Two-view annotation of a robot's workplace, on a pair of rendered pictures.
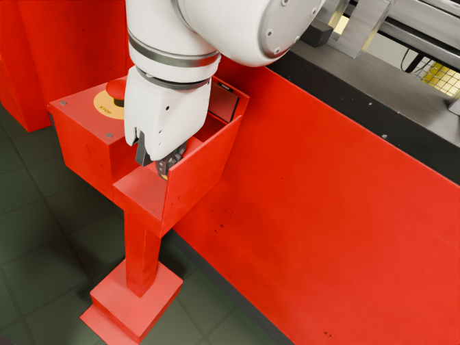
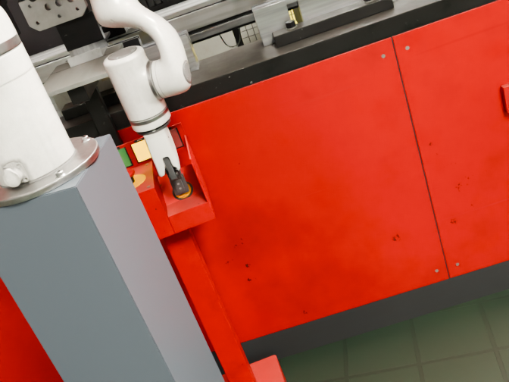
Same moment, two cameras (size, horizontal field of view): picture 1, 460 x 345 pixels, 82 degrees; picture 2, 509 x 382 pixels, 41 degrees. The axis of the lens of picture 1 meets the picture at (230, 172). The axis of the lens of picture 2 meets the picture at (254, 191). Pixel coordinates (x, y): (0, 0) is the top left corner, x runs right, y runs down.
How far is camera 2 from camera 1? 1.18 m
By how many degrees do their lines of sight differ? 24
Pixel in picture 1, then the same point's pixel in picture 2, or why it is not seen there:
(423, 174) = (284, 79)
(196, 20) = (167, 91)
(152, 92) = (160, 133)
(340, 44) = not seen: hidden behind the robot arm
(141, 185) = (179, 206)
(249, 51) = (186, 85)
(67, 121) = not seen: hidden behind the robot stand
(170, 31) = (155, 106)
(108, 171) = (161, 208)
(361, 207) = (288, 124)
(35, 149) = not seen: outside the picture
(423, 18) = (206, 17)
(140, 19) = (144, 111)
